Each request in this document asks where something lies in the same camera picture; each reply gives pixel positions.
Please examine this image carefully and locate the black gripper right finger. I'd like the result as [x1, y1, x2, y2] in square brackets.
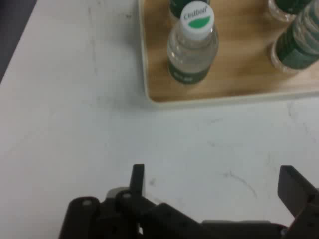
[277, 165, 319, 239]

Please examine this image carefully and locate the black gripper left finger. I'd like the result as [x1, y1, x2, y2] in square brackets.
[59, 163, 203, 239]

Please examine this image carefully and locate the water bottle green label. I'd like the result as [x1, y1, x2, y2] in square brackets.
[267, 0, 312, 23]
[269, 1, 319, 75]
[166, 4, 220, 85]
[168, 0, 211, 19]

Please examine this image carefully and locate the wooden tray cream rim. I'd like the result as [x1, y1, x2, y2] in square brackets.
[138, 0, 319, 108]

